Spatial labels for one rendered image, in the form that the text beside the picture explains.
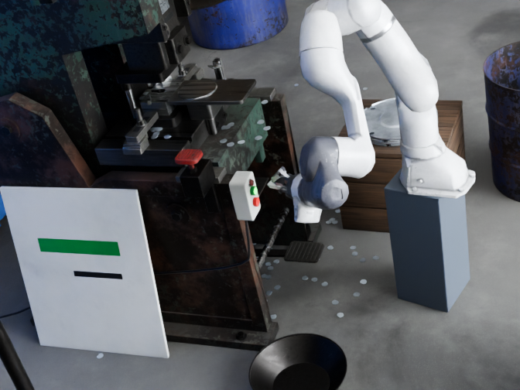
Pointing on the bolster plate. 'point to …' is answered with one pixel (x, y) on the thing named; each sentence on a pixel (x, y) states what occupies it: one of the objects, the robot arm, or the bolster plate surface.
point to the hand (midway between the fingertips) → (276, 183)
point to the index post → (219, 69)
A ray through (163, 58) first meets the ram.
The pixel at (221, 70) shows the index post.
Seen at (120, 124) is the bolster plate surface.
